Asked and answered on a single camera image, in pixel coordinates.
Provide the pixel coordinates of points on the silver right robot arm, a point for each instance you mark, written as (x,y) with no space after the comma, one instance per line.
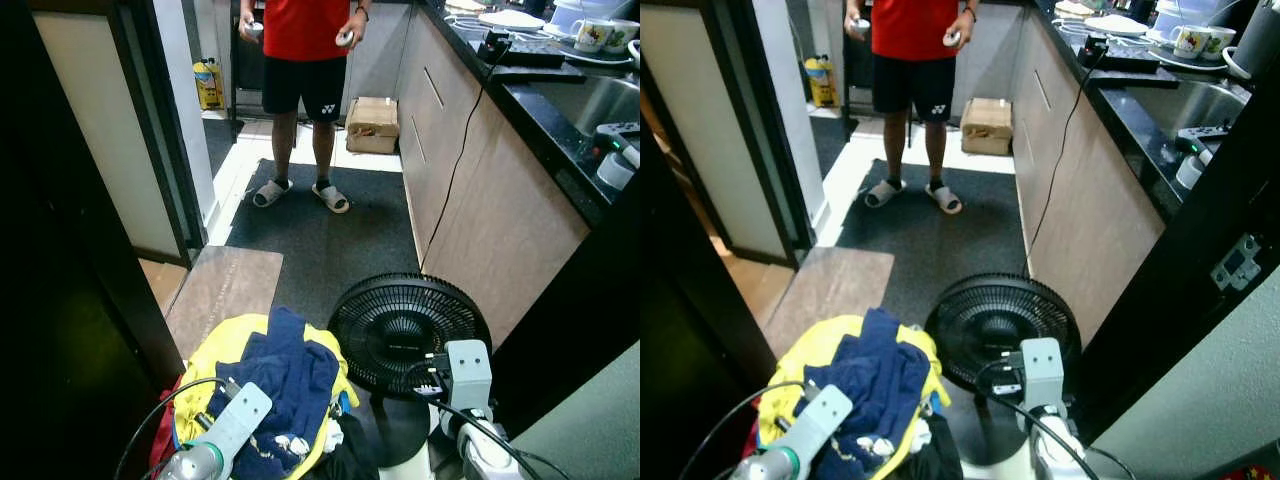
(1058,450)
(485,450)

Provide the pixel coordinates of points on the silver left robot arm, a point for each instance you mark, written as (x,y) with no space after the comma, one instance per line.
(765,466)
(192,464)

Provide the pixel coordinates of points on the black floor fan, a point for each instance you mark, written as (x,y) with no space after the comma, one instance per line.
(395,320)
(985,315)

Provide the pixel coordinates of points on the black garment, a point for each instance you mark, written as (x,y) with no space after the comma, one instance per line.
(350,462)
(930,462)

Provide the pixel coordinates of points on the navy blue garment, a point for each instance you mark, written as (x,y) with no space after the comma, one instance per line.
(295,375)
(880,370)

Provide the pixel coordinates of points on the dark grey floor mat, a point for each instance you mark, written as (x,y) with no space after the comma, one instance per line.
(940,245)
(320,245)

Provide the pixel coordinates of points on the wooden kitchen counter cabinet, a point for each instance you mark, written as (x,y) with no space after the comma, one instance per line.
(1090,190)
(480,190)

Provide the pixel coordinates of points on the brown door mat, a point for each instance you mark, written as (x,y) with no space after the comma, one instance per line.
(830,295)
(222,295)

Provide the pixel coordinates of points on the brown cardboard box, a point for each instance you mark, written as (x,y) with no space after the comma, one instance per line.
(986,126)
(372,125)

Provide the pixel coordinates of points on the white plastic cup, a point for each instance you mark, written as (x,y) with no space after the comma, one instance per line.
(1190,172)
(615,170)

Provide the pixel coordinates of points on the red laundry basket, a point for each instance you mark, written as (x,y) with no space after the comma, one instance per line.
(160,445)

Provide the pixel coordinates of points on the steel kitchen sink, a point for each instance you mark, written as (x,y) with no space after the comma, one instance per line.
(595,100)
(1190,105)

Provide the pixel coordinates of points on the black countertop appliance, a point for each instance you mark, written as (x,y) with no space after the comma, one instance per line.
(1120,55)
(525,52)

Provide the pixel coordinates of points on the yellow detergent bottle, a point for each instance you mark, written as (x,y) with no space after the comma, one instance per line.
(208,88)
(821,85)

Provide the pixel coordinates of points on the person in red shirt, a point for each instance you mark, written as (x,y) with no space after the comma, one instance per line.
(912,30)
(305,30)

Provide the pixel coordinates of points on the white shallow bowl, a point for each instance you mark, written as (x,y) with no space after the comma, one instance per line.
(510,19)
(1117,24)

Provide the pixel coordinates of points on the floral white mug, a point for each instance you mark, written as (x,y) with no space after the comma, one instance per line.
(1220,43)
(1190,42)
(622,36)
(590,36)

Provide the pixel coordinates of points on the beige cupboard door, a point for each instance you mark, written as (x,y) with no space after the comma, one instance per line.
(110,130)
(715,130)

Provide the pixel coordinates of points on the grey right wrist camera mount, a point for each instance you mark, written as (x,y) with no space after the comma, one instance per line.
(1042,370)
(469,372)

